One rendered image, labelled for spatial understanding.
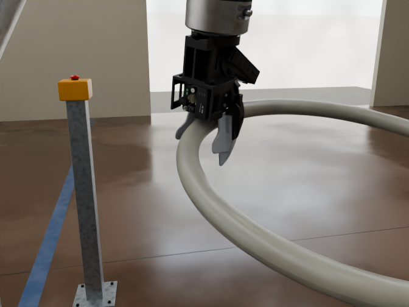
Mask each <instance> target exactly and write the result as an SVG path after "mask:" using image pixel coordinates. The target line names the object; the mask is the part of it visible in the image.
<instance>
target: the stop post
mask: <svg viewBox="0 0 409 307"><path fill-rule="evenodd" d="M58 94H59V100H60V101H66V112H67V118H68V129H69V140H70V147H71V158H72V170H73V176H74V187H75V198H76V205H77V216H78V222H79V233H80V245H81V251H82V263H83V274H84V280H85V284H79V285H78V288H77V292H76V295H75V299H74V303H73V306H72V307H114V304H115V299H116V289H117V281H109V282H104V281H103V267H102V254H101V246H100V233H99V220H98V212H97V199H96V185H95V178H94V164H93V151H92V143H91V130H90V122H89V109H88V100H89V99H90V98H91V97H92V96H93V91H92V83H91V79H63V80H61V81H59V82H58Z"/></svg>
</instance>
